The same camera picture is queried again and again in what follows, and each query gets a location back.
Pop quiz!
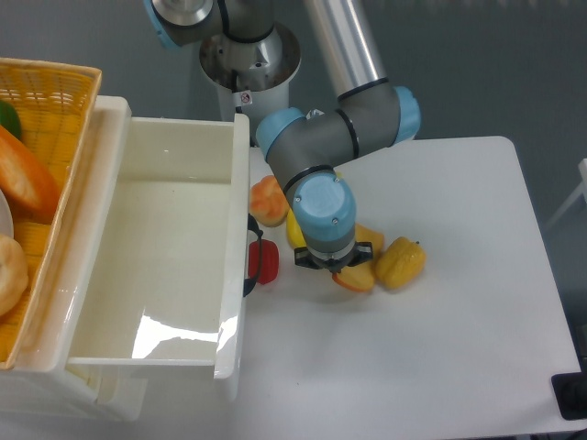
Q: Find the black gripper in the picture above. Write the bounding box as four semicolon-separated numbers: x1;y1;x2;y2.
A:
293;238;373;272

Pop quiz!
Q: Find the toy bread slice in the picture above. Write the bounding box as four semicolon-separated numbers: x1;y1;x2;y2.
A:
332;224;384;293

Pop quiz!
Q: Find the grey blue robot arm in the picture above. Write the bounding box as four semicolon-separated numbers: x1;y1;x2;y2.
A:
144;1;421;272

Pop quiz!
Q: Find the orange toy bread roll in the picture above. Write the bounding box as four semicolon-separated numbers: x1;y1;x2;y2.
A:
249;175;290;227

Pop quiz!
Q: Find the yellow toy banana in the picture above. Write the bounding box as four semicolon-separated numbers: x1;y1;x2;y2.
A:
286;170;345;249

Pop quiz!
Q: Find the red toy pepper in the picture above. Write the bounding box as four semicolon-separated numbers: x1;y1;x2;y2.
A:
248;239;280;285

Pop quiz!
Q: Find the yellow toy bell pepper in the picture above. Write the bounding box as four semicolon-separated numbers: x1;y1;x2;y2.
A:
375;236;426;289

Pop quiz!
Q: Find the white open drawer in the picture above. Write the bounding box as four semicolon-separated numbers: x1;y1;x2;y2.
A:
68;115;249;400

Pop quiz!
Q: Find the white plastic drawer cabinet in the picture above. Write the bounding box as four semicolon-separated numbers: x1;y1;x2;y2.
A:
1;96;147;421

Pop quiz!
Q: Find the black device at edge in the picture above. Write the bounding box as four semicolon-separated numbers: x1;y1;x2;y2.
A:
551;372;586;421

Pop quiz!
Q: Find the orange toy baguette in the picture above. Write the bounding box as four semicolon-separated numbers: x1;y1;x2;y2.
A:
1;127;61;224

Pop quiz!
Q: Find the yellow woven basket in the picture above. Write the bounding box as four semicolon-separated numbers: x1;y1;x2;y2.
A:
1;58;102;370

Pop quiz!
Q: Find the beige toy bun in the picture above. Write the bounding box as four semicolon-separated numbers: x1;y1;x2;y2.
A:
1;235;28;315

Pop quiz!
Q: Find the green toy vegetable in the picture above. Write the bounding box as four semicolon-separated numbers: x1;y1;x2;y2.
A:
0;101;22;139

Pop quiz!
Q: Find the black drawer handle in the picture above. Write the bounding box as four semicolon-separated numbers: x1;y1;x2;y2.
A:
243;214;263;300

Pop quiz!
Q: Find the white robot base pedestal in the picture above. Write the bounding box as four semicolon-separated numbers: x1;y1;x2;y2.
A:
199;22;301;146

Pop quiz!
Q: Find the white frame at right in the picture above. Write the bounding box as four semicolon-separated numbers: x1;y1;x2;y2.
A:
544;159;586;231

